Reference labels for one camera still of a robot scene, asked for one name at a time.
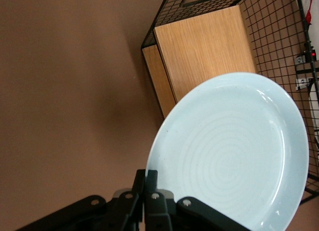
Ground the light blue round plate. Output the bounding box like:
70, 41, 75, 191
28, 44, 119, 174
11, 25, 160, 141
145, 71, 311, 231

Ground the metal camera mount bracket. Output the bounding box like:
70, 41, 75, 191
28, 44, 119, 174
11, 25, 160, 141
294, 55, 319, 91

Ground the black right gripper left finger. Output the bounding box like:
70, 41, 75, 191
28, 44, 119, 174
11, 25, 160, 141
13, 169, 147, 231

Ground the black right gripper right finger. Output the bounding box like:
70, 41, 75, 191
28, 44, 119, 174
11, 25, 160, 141
144, 169, 253, 231

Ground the red clip test lead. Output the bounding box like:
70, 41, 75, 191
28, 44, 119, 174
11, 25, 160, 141
306, 0, 315, 26

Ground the wooden box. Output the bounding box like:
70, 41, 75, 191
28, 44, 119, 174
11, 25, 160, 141
143, 4, 258, 118

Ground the black wire mesh basket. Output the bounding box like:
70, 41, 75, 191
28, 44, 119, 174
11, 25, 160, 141
140, 0, 319, 205

